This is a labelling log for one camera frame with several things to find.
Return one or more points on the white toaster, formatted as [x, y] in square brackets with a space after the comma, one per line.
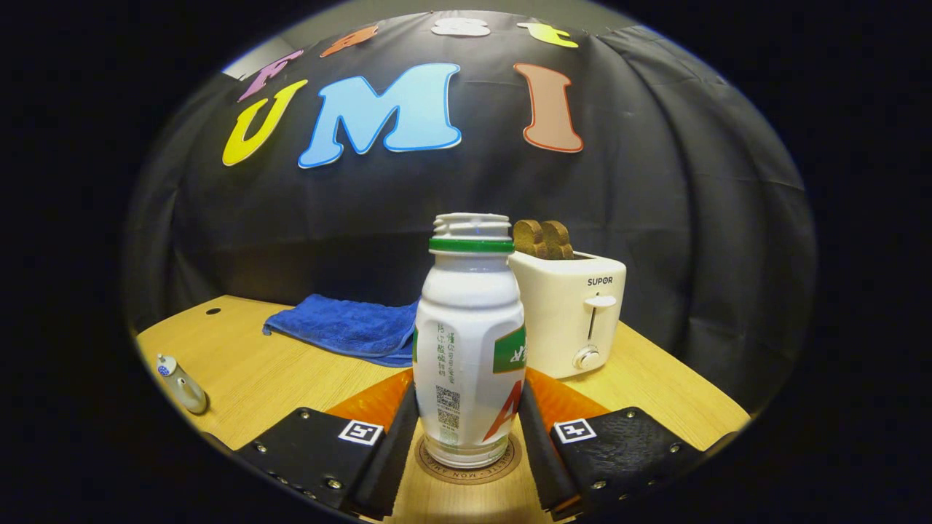
[568, 320]

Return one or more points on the white water bottle green label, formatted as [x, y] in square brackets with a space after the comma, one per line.
[466, 327]

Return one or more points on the black backdrop cloth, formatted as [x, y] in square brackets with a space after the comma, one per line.
[437, 196]

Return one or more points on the blue towel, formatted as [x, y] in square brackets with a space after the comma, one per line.
[342, 327]

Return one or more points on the white teacup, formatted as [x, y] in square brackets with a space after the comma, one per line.
[191, 393]

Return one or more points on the round brown coaster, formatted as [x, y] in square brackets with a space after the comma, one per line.
[466, 477]

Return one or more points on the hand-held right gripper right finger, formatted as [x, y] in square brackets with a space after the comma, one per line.
[542, 466]

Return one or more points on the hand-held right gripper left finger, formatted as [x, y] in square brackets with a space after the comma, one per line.
[393, 458]

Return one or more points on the brown bread slice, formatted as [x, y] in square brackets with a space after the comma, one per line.
[528, 239]
[559, 241]

